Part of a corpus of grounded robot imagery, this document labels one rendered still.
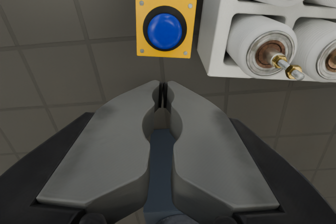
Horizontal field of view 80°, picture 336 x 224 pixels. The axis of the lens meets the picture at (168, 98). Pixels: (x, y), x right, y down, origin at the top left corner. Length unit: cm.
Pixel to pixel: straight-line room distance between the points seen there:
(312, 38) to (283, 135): 50
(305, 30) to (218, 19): 16
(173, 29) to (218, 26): 18
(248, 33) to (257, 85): 36
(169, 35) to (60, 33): 45
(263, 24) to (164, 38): 18
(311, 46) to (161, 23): 27
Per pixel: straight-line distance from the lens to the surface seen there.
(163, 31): 24
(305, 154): 99
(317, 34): 43
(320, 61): 42
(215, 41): 41
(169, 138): 69
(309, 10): 47
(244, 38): 36
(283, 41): 37
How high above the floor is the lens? 57
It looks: 59 degrees down
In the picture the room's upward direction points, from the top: 179 degrees clockwise
